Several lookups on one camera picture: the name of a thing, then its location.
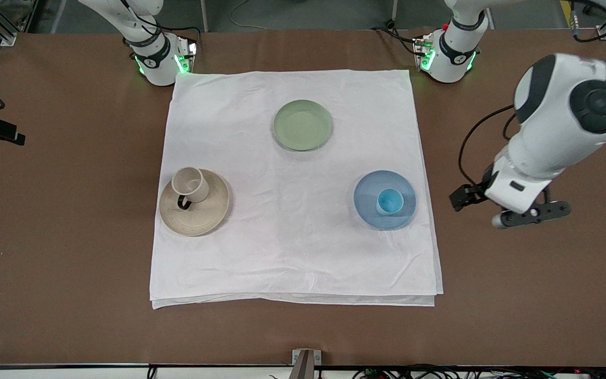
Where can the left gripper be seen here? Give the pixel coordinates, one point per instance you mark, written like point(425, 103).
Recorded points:
point(475, 191)

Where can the grey metal post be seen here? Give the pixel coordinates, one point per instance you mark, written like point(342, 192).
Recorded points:
point(204, 16)
point(395, 9)

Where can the green plate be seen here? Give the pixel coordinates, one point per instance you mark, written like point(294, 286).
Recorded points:
point(302, 125)

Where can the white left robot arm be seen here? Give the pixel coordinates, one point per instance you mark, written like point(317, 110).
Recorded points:
point(555, 131)

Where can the metal table edge bracket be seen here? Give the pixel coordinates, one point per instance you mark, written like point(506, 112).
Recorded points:
point(306, 363)

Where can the blue cup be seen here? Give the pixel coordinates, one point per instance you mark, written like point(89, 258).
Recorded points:
point(390, 201)

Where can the white cloth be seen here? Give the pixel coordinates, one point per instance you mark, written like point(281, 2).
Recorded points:
point(292, 237)

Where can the beige grey plate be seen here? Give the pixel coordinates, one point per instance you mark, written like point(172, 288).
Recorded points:
point(208, 216)

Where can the blue plate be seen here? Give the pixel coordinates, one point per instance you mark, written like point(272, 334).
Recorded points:
point(369, 202)

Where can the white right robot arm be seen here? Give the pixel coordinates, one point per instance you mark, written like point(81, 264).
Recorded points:
point(158, 68)

